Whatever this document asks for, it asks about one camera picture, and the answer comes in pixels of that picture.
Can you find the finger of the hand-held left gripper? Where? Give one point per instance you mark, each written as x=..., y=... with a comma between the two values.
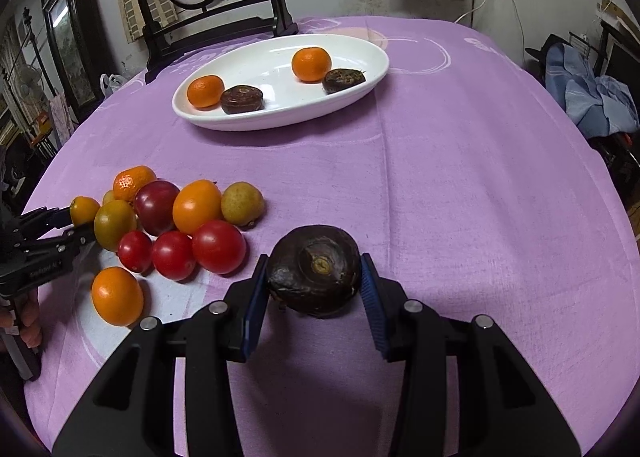
x=60, y=217
x=75, y=239

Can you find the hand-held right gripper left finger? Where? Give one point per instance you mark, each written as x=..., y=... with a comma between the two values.
x=255, y=307

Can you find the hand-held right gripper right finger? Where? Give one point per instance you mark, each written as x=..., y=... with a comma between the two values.
x=372, y=302

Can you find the small orange kumquat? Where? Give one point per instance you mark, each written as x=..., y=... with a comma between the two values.
x=85, y=209

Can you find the green-yellow mandarin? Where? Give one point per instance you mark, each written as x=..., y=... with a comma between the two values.
x=114, y=229

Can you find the small yellow fruit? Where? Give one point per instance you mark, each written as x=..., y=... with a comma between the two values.
x=107, y=198

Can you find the small red tomato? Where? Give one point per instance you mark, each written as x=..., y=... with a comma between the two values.
x=135, y=252

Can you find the large dark brown water chestnut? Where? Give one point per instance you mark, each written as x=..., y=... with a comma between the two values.
x=315, y=267

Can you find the large red tomato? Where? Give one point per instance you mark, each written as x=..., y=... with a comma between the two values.
x=219, y=247

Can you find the speckled orange mandarin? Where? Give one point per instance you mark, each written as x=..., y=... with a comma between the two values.
x=131, y=180

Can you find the dark red plum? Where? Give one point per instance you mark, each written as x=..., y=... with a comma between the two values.
x=156, y=207

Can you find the yellow-green round fruit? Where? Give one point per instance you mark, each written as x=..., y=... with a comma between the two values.
x=242, y=204

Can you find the large orange mandarin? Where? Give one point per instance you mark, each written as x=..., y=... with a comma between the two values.
x=196, y=206

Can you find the white oval plate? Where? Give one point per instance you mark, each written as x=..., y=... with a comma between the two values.
x=280, y=102

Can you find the person's left hand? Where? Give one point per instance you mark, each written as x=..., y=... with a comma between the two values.
x=30, y=324

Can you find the pink cloth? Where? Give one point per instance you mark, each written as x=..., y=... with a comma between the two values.
x=60, y=119

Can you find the white electric fan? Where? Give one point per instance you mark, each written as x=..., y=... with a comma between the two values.
x=27, y=79

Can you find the white plastic bag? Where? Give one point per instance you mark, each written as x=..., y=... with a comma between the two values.
x=112, y=84

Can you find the black pole stand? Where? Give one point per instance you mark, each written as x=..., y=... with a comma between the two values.
x=39, y=52

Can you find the dark wooden framed cabinet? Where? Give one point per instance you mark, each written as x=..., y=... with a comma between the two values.
x=70, y=37

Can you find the blue clothes pile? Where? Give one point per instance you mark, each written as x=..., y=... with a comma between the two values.
x=580, y=92

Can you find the black hat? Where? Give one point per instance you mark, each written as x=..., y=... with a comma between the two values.
x=542, y=54

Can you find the dark framed panel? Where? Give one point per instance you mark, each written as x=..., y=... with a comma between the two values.
x=620, y=57

